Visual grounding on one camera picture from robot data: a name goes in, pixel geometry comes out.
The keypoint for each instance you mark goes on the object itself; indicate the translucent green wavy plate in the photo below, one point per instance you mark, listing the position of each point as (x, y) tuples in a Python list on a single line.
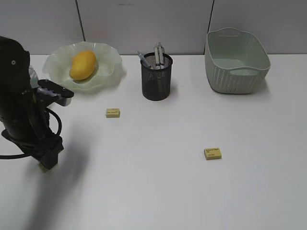
[(107, 73)]

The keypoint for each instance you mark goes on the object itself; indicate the black mesh pen holder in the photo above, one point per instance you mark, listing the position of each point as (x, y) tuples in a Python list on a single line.
[(156, 83)]

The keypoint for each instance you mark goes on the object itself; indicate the grey and white pen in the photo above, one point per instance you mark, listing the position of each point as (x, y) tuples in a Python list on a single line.
[(157, 58)]

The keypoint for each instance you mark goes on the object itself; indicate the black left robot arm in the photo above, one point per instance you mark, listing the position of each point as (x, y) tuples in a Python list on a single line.
[(14, 65)]

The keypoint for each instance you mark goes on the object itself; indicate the blue and white pen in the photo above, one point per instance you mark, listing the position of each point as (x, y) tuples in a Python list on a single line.
[(143, 59)]

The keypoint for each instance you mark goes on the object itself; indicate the yellow eraser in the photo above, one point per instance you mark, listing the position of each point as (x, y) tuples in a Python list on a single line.
[(43, 168), (112, 113), (212, 154)]

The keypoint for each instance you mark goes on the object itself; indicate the clear water bottle green label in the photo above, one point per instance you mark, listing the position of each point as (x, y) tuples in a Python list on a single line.
[(33, 77)]

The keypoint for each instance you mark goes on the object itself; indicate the beige and white pen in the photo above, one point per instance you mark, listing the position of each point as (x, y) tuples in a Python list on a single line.
[(161, 55)]

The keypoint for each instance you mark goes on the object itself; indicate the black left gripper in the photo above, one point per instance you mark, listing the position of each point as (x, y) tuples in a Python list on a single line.
[(31, 126)]

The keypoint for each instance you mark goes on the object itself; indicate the pale green woven basket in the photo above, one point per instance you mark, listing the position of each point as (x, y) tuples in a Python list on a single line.
[(235, 61)]

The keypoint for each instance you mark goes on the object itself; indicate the yellow mango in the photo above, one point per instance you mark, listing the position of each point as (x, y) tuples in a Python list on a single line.
[(83, 65)]

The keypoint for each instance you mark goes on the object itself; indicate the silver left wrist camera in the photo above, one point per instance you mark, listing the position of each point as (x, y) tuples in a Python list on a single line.
[(51, 92)]

